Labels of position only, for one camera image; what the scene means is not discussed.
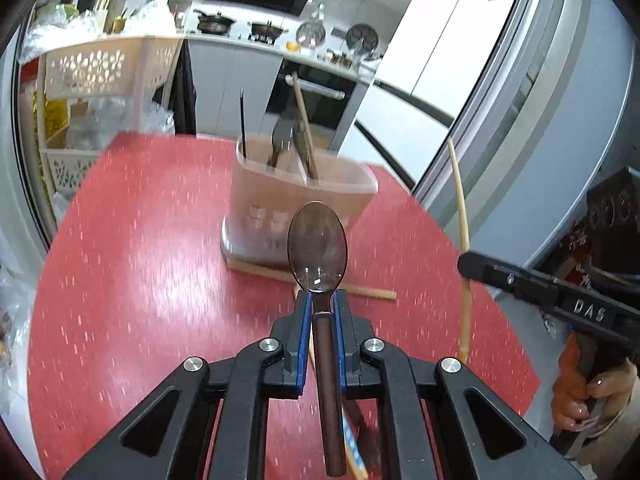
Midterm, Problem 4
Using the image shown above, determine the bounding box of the blue patterned bamboo chopstick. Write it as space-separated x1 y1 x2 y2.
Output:
342 398 369 480

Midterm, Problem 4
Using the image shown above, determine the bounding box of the beige perforated storage rack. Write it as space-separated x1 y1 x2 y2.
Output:
35 35 182 197

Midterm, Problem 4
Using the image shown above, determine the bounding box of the right hand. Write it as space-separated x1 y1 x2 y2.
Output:
551 333 638 432

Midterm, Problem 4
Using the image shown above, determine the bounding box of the beige plastic utensil holder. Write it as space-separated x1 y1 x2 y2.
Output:
221 136 378 266

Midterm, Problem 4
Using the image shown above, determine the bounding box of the bamboo chopstick pair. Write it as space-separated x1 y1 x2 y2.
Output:
226 258 397 301

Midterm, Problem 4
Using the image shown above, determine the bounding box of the bamboo chopstick crossing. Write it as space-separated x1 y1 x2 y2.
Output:
292 72 319 180
446 136 473 364

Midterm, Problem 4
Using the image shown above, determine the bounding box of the black built-in oven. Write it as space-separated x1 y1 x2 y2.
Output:
260 60 367 151

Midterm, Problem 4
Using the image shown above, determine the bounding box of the silver refrigerator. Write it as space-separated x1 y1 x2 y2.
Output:
414 0 636 266

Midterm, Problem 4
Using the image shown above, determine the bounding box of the black chopstick in holder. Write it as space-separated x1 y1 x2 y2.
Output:
240 88 247 160

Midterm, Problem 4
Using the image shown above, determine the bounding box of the black wok on stove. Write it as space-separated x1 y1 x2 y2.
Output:
194 10 235 36

